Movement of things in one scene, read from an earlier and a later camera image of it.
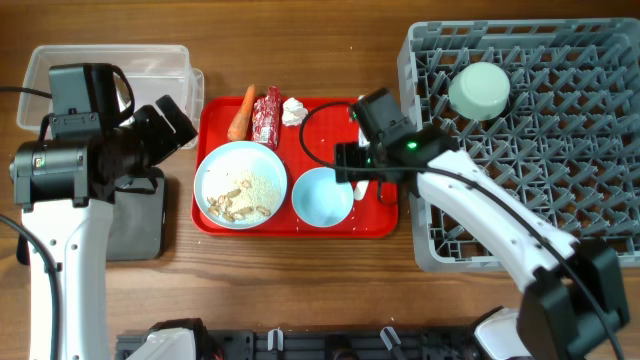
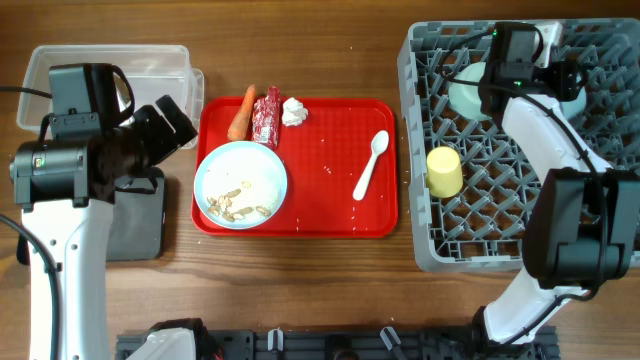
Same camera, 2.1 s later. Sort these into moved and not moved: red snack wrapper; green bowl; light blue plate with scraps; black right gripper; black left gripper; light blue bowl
Moved: light blue bowl; black right gripper
Not moved: red snack wrapper; black left gripper; light blue plate with scraps; green bowl
